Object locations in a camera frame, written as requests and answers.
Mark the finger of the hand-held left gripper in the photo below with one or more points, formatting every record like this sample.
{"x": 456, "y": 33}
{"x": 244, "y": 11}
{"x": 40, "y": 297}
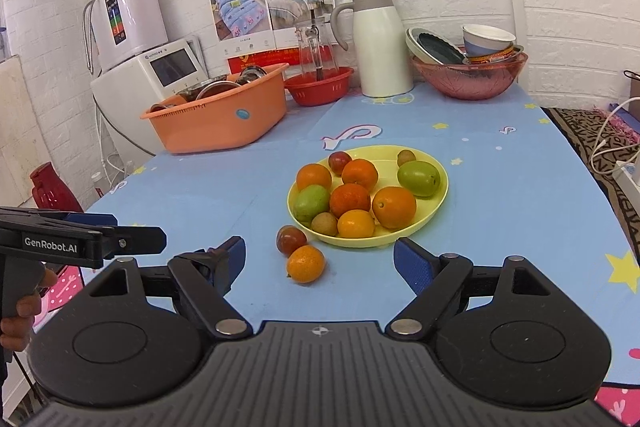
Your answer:
{"x": 92, "y": 220}
{"x": 135, "y": 241}

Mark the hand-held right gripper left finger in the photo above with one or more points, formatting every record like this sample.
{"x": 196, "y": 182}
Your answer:
{"x": 231, "y": 264}

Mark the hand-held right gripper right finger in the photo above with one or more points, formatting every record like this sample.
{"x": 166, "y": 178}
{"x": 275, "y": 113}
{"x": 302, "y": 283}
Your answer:
{"x": 412, "y": 264}

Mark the yellow plastic plate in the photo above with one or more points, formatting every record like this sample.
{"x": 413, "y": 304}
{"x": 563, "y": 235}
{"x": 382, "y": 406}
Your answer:
{"x": 430, "y": 212}

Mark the orange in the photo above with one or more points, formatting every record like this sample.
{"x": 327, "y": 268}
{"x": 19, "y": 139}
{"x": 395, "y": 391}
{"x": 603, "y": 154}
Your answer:
{"x": 394, "y": 208}
{"x": 349, "y": 201}
{"x": 360, "y": 173}
{"x": 314, "y": 177}

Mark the dark red plum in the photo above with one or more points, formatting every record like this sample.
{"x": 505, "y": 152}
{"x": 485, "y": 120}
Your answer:
{"x": 291, "y": 240}

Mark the small tangerine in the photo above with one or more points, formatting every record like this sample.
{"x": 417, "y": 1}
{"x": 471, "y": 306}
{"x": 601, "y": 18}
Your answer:
{"x": 356, "y": 225}
{"x": 306, "y": 264}

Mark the green mango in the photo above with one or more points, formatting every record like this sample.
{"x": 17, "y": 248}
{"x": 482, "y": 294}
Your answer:
{"x": 419, "y": 179}
{"x": 310, "y": 203}

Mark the brown kiwi front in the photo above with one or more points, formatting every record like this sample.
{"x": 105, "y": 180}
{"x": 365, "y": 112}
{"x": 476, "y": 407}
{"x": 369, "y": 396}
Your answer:
{"x": 324, "y": 225}

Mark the small brown kiwi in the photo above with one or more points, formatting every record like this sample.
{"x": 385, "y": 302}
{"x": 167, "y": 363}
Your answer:
{"x": 406, "y": 157}

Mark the bright red plum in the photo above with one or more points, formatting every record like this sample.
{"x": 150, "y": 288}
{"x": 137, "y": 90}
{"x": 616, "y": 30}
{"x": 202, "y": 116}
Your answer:
{"x": 339, "y": 162}

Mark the person's left hand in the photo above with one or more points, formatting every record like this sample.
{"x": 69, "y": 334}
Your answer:
{"x": 20, "y": 314}

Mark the small white bottle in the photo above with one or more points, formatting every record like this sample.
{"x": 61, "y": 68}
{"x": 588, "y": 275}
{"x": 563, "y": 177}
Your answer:
{"x": 99, "y": 184}

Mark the red vase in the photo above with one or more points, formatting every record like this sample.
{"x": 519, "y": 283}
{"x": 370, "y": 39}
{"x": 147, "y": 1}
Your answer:
{"x": 50, "y": 189}

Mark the blue printed tablecloth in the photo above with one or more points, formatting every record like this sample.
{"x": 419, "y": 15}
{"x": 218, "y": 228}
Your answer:
{"x": 500, "y": 207}

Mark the beige board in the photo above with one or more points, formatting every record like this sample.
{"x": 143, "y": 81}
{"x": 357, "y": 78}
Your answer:
{"x": 15, "y": 132}

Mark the stainless steel bowl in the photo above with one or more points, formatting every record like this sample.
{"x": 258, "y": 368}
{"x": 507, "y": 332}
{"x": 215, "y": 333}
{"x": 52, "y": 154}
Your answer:
{"x": 159, "y": 108}

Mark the white appliance with screen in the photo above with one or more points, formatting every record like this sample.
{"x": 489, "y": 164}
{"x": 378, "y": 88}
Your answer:
{"x": 130, "y": 92}

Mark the orange plastic basket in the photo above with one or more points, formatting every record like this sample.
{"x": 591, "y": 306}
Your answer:
{"x": 215, "y": 127}

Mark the stainless steel plate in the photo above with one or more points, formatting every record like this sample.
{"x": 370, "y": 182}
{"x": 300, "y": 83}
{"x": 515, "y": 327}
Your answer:
{"x": 252, "y": 76}
{"x": 215, "y": 89}

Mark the pink glass bowl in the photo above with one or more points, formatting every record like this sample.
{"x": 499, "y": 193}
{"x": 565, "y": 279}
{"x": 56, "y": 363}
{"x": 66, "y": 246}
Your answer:
{"x": 470, "y": 79}

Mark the red plastic basket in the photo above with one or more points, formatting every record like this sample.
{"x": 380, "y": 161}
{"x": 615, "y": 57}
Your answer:
{"x": 320, "y": 92}

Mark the white water purifier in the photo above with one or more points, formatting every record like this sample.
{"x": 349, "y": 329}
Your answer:
{"x": 132, "y": 17}

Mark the patterned mat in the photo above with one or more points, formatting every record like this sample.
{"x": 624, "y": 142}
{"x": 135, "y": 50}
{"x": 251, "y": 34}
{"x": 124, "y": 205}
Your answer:
{"x": 580, "y": 132}

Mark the white thermos jug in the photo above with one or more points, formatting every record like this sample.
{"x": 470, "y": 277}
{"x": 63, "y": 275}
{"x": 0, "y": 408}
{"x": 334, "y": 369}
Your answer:
{"x": 382, "y": 52}

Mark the white dark plate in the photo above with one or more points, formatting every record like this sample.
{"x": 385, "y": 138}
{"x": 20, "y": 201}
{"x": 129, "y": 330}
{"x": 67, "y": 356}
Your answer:
{"x": 435, "y": 47}

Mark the patterned ceramic bowl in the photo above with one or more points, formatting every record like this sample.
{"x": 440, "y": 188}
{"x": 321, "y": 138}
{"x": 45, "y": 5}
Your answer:
{"x": 500, "y": 56}

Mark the glass pitcher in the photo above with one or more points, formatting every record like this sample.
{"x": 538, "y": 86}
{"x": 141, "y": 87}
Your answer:
{"x": 315, "y": 52}

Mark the white and blue bowl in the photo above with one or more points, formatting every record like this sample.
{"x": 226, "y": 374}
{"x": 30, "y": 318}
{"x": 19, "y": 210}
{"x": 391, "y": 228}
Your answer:
{"x": 487, "y": 39}

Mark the blue bedding poster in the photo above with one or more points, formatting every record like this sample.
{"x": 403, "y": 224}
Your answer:
{"x": 240, "y": 7}

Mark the cardboard box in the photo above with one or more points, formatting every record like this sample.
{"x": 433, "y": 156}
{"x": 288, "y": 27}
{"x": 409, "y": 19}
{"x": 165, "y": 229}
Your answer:
{"x": 635, "y": 87}

